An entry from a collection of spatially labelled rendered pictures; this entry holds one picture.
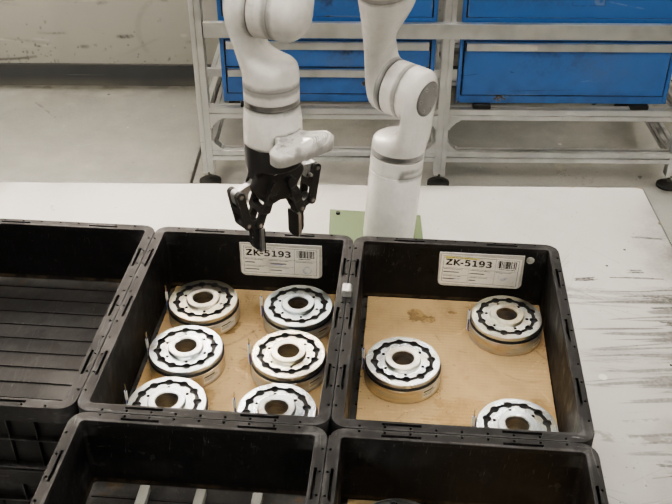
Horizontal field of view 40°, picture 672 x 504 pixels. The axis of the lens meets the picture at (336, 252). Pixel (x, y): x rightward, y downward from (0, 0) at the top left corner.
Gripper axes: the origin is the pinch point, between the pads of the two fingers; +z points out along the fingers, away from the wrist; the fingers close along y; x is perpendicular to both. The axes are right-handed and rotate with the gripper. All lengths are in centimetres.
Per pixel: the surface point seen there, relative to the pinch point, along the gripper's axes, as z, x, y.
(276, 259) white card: 11.2, -8.2, -5.4
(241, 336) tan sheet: 17.2, -2.7, 5.2
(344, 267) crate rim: 8.6, 2.8, -9.6
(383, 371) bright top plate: 14.4, 18.4, -3.4
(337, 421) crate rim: 7.3, 27.3, 11.9
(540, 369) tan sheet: 17.2, 29.6, -22.8
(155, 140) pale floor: 100, -211, -92
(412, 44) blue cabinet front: 46, -122, -144
